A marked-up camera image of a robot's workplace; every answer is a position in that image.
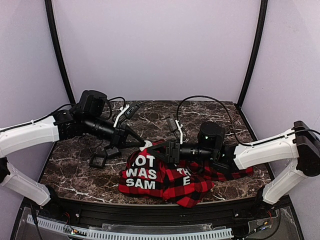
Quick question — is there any round silver brooch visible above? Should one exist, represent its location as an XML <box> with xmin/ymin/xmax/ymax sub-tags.
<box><xmin>139</xmin><ymin>140</ymin><xmax>153</xmax><ymax>152</ymax></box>

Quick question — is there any red black plaid shirt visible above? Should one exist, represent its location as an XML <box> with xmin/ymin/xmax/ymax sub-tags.
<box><xmin>118</xmin><ymin>148</ymin><xmax>254</xmax><ymax>208</ymax></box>

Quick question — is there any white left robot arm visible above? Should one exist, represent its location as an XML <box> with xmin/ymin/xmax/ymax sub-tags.
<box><xmin>0</xmin><ymin>90</ymin><xmax>146</xmax><ymax>207</ymax></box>

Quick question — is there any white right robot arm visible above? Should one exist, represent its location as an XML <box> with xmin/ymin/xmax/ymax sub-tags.
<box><xmin>147</xmin><ymin>121</ymin><xmax>320</xmax><ymax>209</ymax></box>

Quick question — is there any small black open box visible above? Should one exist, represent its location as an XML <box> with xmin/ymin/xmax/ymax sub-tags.
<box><xmin>89</xmin><ymin>147</ymin><xmax>122</xmax><ymax>169</ymax></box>

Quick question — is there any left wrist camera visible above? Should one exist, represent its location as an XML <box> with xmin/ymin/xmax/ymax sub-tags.
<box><xmin>113</xmin><ymin>102</ymin><xmax>140</xmax><ymax>128</ymax></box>

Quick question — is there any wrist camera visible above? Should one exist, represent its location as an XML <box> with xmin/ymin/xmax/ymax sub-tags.
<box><xmin>166</xmin><ymin>114</ymin><xmax>184</xmax><ymax>144</ymax></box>
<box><xmin>113</xmin><ymin>102</ymin><xmax>140</xmax><ymax>128</ymax></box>

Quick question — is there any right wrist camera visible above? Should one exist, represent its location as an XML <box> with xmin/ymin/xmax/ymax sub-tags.
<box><xmin>166</xmin><ymin>114</ymin><xmax>184</xmax><ymax>144</ymax></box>

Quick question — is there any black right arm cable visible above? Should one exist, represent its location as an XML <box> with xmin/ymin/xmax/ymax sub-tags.
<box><xmin>175</xmin><ymin>95</ymin><xmax>253</xmax><ymax>147</ymax></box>

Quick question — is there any white slotted cable duct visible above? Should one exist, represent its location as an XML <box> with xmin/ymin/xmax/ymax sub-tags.
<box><xmin>37</xmin><ymin>217</ymin><xmax>234</xmax><ymax>240</ymax></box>

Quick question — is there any black front frame rail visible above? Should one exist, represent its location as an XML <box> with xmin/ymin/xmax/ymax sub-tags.
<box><xmin>60</xmin><ymin>197</ymin><xmax>255</xmax><ymax>226</ymax></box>

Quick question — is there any black vertical frame post left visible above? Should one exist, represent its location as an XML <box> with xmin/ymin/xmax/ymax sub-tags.
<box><xmin>44</xmin><ymin>0</ymin><xmax>76</xmax><ymax>104</ymax></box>

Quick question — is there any black vertical frame post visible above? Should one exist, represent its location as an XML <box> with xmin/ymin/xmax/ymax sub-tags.
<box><xmin>44</xmin><ymin>0</ymin><xmax>76</xmax><ymax>104</ymax></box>
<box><xmin>237</xmin><ymin>0</ymin><xmax>269</xmax><ymax>109</ymax></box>

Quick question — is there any black vertical frame post right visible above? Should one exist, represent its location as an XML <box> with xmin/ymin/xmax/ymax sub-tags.
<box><xmin>237</xmin><ymin>0</ymin><xmax>269</xmax><ymax>109</ymax></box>

